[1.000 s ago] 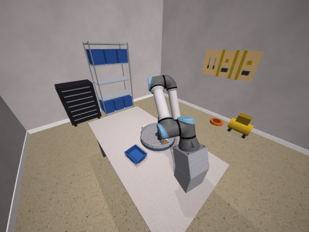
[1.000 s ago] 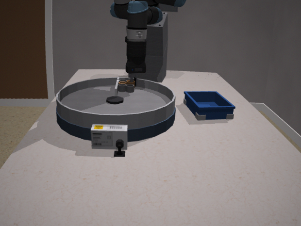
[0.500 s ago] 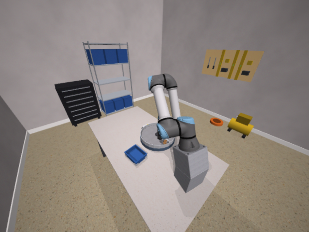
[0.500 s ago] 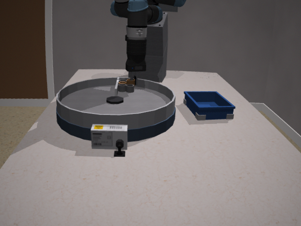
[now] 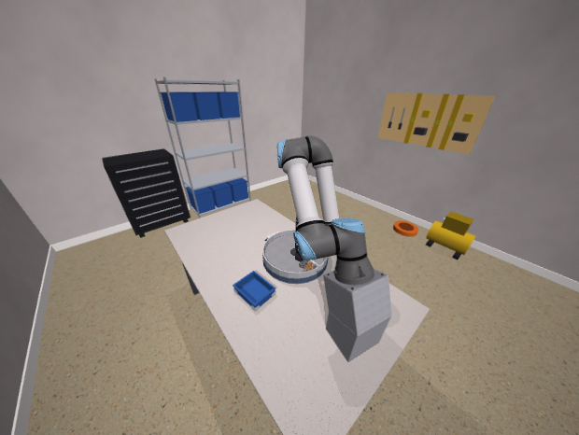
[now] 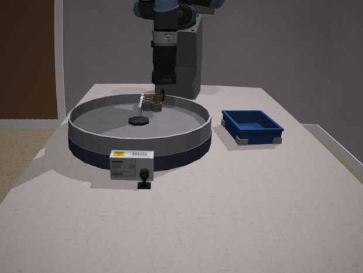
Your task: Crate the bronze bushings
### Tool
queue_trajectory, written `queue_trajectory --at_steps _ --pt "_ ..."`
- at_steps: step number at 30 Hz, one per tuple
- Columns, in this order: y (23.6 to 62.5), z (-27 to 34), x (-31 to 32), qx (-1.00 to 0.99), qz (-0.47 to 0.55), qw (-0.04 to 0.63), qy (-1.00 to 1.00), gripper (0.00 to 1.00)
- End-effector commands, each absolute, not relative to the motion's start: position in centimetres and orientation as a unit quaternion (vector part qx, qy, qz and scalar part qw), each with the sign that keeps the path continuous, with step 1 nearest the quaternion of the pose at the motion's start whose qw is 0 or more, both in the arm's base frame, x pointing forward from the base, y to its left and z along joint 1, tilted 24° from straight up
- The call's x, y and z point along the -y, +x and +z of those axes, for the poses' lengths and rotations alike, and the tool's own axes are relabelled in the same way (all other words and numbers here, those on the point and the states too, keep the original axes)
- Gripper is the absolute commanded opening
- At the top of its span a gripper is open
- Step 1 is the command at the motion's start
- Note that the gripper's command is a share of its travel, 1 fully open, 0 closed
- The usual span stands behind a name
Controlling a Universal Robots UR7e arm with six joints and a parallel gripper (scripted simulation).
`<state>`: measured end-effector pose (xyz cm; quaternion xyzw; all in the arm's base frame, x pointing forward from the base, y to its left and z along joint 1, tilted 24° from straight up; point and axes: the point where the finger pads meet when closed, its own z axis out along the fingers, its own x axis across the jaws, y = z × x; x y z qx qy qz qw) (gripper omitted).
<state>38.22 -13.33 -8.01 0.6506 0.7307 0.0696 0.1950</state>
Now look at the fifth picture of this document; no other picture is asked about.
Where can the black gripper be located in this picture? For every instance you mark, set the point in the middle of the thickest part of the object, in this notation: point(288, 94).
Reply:
point(298, 257)

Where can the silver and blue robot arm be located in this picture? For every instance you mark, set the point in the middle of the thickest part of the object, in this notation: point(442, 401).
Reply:
point(318, 238)

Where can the grey round turning table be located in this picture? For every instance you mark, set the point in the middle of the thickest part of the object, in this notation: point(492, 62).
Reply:
point(279, 260)

